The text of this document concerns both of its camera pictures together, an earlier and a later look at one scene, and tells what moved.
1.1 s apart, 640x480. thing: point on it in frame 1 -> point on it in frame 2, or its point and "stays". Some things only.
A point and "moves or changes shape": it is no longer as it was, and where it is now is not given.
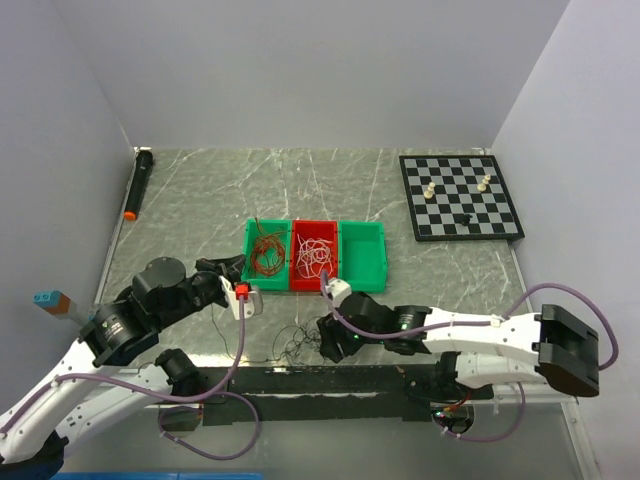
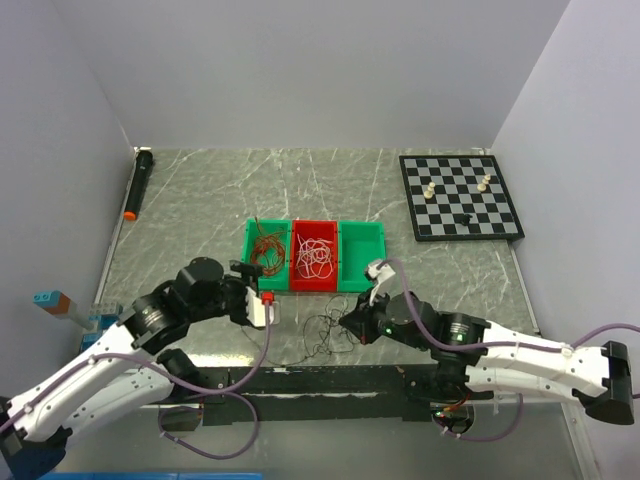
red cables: (268, 251) stays
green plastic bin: (362, 260) stays
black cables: (297, 343) moves or changes shape
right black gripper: (329, 329) -> (359, 321)
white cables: (313, 256) stays
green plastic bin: (267, 254) stays
